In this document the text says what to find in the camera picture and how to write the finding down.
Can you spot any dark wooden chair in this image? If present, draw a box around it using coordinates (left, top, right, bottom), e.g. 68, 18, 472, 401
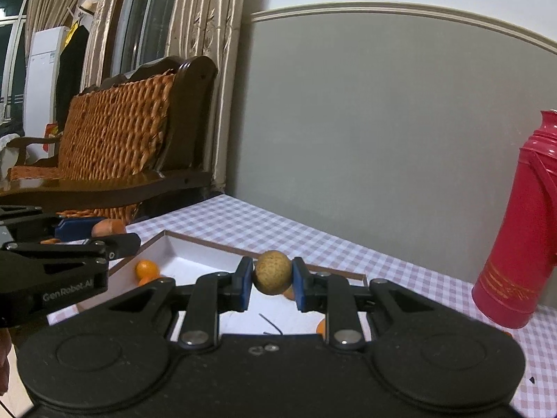
0, 55, 219, 223

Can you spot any orange carrot piece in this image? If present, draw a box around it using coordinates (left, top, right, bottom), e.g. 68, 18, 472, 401
91, 219, 128, 238

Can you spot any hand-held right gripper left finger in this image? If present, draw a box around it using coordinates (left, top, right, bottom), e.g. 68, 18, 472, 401
109, 256, 255, 351

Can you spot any round tan fruit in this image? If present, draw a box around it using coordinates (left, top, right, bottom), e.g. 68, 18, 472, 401
253, 250, 293, 296

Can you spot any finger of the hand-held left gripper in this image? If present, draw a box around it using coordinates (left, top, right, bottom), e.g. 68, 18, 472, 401
0, 232, 142, 264
0, 204, 108, 245

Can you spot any pink checkered tablecloth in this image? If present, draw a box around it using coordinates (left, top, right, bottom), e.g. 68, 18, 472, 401
46, 194, 557, 418

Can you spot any red thermos flask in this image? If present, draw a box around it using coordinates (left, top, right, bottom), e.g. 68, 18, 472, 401
472, 109, 557, 329

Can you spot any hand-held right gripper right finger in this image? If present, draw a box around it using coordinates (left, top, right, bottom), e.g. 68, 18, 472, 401
292, 256, 430, 351

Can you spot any dark framed window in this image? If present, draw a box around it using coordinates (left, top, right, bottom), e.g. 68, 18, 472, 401
118, 0, 184, 76

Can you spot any black hanging garment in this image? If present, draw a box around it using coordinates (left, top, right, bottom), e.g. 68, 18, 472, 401
56, 23, 90, 123

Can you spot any white standing air conditioner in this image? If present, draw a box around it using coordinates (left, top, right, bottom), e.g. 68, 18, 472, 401
23, 25, 70, 141

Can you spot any thin black wire piece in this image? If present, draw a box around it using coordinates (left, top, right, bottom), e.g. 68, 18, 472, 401
258, 312, 283, 336

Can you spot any brown cardboard box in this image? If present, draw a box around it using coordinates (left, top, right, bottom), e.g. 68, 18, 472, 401
107, 229, 367, 344

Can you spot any orange woven chair cushion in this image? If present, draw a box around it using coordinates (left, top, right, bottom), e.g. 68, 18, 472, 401
8, 72, 175, 219

